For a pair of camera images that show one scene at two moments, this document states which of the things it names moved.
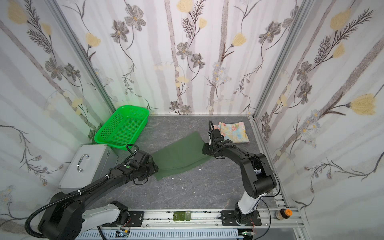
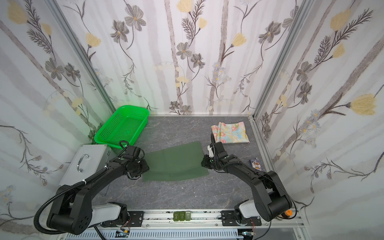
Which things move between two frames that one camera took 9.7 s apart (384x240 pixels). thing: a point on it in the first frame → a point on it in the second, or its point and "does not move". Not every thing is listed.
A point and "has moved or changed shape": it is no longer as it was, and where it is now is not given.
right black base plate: x=228 y=219 does not move
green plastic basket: x=124 y=127 does not move
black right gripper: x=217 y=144 → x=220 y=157
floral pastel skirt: x=233 y=131 does not move
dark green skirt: x=183 y=153 has moved or changed shape
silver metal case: x=93 y=162 does not move
